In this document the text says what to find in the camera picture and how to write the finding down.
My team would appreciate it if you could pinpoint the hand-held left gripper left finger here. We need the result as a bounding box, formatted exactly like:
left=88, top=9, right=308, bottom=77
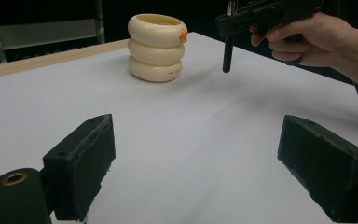
left=42, top=113, right=117, bottom=223

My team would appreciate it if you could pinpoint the black makeup brush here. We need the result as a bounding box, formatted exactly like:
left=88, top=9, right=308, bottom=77
left=222, top=0, right=240, bottom=75

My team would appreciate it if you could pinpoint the white metal stand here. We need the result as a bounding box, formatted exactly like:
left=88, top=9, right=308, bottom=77
left=0, top=0, right=105, bottom=64

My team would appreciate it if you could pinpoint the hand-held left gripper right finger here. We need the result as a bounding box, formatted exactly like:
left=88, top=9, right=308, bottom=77
left=277, top=114, right=358, bottom=224

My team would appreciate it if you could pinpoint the cream ringed brush holder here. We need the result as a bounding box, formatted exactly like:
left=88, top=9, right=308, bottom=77
left=127, top=12, right=189, bottom=84

